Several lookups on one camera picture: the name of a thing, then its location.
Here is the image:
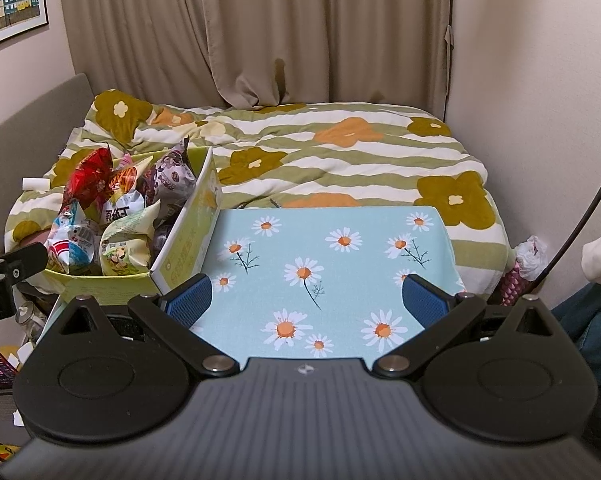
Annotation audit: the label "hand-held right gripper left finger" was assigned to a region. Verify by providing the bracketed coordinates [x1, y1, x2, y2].
[40, 274, 244, 379]

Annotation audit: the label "white red shrimp cracker packet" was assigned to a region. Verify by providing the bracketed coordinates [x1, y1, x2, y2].
[45, 200, 98, 276]

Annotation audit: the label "green cardboard box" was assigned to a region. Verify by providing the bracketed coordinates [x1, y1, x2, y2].
[40, 146, 224, 331]

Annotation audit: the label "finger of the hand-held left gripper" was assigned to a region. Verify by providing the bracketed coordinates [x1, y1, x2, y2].
[0, 242, 49, 286]

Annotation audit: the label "person's blue pants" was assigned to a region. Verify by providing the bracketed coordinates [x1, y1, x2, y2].
[550, 270, 601, 386]

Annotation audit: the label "green striped floral duvet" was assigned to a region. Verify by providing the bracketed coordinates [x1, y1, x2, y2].
[3, 89, 511, 301]

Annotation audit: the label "purple dotted object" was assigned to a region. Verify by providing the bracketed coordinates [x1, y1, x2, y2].
[497, 257, 533, 306]

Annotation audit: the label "grey box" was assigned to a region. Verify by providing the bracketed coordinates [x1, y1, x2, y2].
[0, 387, 26, 446]

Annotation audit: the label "beige curtain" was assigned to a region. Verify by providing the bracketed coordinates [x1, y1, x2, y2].
[58, 0, 453, 123]

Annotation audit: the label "white plastic bag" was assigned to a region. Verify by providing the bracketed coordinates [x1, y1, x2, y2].
[515, 235, 548, 281]

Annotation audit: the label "black cable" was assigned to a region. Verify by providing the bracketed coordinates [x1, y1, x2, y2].
[527, 147, 601, 296]

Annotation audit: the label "clear glass jar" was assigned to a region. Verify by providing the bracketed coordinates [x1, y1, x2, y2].
[15, 300, 48, 346]

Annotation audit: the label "pile of mixed snack bags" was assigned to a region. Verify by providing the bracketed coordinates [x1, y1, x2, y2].
[60, 140, 198, 278]

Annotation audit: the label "blue daisy print tablecloth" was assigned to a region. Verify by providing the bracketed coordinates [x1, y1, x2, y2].
[188, 205, 468, 359]

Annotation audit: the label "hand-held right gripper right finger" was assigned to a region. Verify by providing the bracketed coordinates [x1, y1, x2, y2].
[369, 274, 570, 379]

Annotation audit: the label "grey headboard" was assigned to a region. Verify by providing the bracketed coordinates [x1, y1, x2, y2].
[0, 72, 94, 241]

